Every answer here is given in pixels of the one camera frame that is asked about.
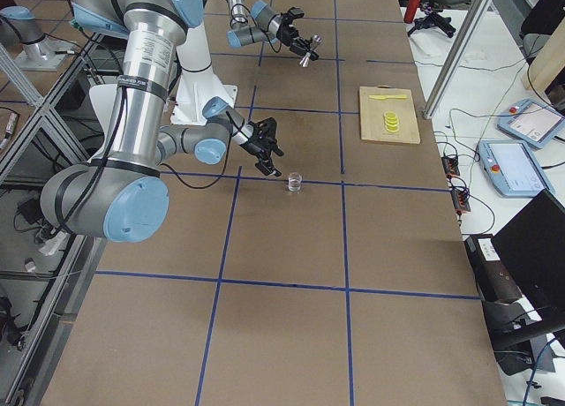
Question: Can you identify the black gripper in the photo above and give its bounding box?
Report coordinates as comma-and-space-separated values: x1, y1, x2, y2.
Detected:
241, 117, 284, 177
277, 16, 312, 58

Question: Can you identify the steel measuring jigger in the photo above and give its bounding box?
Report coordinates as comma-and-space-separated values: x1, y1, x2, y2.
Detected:
299, 34, 322, 68

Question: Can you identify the clear glass cup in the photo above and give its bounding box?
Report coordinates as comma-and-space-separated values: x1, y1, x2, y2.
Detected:
288, 172, 303, 192

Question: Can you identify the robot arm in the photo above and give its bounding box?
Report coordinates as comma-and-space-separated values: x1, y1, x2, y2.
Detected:
226, 0, 321, 67
41, 0, 280, 243

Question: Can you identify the wooden cutting board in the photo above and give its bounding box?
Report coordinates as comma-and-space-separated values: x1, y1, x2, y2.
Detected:
358, 86, 421, 145

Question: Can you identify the yellow plastic knife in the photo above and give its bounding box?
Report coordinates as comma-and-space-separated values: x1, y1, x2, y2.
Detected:
368, 94, 408, 101

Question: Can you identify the red cylinder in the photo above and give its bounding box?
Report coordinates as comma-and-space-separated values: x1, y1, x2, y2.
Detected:
403, 0, 421, 24

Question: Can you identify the orange terminal block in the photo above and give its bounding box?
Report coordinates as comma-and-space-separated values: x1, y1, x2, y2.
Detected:
441, 155, 460, 177
451, 187, 471, 214

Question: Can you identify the far teach pendant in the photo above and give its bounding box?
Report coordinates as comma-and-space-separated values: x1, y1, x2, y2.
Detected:
497, 99, 564, 149

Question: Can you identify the teach pendant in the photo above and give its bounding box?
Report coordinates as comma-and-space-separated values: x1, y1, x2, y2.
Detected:
477, 139, 555, 199
497, 99, 564, 149

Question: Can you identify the near teach pendant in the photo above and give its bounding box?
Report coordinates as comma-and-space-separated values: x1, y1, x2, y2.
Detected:
477, 139, 555, 199

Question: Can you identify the black box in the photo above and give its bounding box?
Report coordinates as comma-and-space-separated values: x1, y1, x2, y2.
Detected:
464, 234, 522, 305

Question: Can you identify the black monitor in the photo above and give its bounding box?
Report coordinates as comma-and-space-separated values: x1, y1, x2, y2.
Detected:
492, 190, 564, 312

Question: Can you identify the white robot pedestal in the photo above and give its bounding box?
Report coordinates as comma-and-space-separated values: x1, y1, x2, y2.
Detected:
171, 23, 237, 125

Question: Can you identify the aluminium frame post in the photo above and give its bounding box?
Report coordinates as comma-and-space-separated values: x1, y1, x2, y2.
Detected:
423, 0, 493, 119

